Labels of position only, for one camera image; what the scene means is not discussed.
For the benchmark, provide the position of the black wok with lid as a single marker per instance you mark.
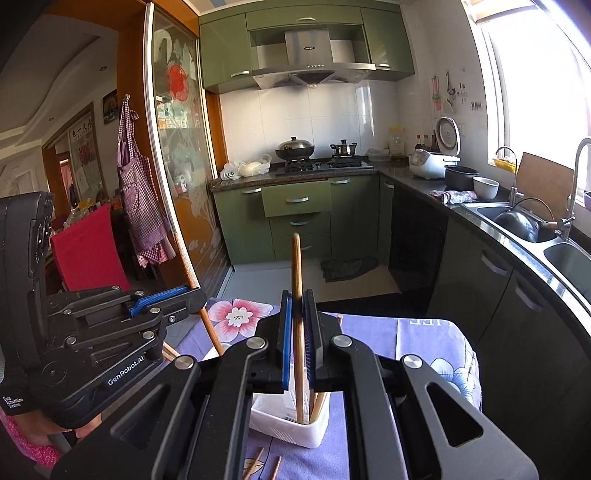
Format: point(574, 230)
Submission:
point(295, 148)

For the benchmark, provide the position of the person's left hand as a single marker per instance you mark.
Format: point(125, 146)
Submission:
point(87, 427)

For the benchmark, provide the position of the black gas stove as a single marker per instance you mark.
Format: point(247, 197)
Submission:
point(323, 166)

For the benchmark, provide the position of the kitchen window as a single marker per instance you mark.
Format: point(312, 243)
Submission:
point(540, 83)

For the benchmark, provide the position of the small steel pot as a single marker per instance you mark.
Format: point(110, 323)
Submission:
point(343, 150)

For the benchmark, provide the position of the crumpled dish rag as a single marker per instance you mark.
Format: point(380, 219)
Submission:
point(455, 197)

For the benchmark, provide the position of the red covered chair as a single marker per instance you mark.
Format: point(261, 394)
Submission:
point(87, 249)

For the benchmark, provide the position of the clear jar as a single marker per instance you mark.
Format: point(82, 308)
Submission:
point(396, 141)

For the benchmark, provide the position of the white bowl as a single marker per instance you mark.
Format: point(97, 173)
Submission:
point(485, 188)

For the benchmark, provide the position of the black cooker inner pot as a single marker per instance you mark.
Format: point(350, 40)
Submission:
point(461, 179)

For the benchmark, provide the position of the white plastic bags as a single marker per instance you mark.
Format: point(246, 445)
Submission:
point(244, 168)

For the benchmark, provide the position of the dark kitchen countertop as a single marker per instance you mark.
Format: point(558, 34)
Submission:
point(415, 182)

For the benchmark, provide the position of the hanging wall utensils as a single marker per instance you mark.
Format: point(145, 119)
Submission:
point(450, 90)

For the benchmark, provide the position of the person's left forearm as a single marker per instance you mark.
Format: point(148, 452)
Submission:
point(27, 438)

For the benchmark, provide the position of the green open drawer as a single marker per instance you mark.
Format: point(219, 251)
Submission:
point(295, 198)

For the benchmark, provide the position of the purple checked apron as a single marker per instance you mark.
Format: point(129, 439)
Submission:
point(138, 198)

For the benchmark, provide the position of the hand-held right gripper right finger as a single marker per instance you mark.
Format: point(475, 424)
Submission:
point(310, 341)

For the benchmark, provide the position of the framed calligraphy picture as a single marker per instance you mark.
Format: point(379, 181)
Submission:
point(85, 152)

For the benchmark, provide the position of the wooden cutting board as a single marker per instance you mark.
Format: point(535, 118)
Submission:
point(545, 184)

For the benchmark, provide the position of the steel range hood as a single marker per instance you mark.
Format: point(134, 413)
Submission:
point(307, 46)

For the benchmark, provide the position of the white rice cooker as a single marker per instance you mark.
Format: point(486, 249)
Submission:
point(427, 164)

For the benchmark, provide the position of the yellow sill tray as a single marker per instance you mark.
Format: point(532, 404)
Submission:
point(503, 164)

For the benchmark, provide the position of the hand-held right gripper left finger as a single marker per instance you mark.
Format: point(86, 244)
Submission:
point(286, 341)

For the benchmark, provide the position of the small steel faucet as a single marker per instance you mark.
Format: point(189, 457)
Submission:
point(513, 184)

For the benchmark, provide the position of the dark wall poster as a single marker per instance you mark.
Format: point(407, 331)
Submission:
point(111, 107)

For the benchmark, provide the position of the dark sauce bottles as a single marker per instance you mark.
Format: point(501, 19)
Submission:
point(425, 142)

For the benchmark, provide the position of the dark floor rag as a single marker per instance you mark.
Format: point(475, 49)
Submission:
point(348, 270)

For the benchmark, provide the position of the purple floral tablecloth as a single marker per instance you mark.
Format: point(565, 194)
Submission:
point(415, 337)

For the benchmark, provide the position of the green wall cabinets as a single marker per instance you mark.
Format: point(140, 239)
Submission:
point(221, 50)

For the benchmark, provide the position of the pile of wooden chopsticks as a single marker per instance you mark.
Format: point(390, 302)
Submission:
point(255, 464)

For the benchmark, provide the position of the brown wooden chopstick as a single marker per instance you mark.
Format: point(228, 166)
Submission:
point(318, 405)
point(297, 267)
point(182, 263)

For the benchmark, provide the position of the white plastic utensil holder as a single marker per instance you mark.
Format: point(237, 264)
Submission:
point(295, 431)

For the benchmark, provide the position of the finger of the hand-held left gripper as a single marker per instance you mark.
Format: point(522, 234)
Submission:
point(184, 309)
point(157, 297)

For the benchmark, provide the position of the painted glass sliding door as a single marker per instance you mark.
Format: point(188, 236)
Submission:
point(184, 138)

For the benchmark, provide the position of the tall steel faucet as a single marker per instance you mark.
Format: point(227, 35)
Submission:
point(575, 184)

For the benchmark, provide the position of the stainless double sink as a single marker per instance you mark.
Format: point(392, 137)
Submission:
point(572, 263)

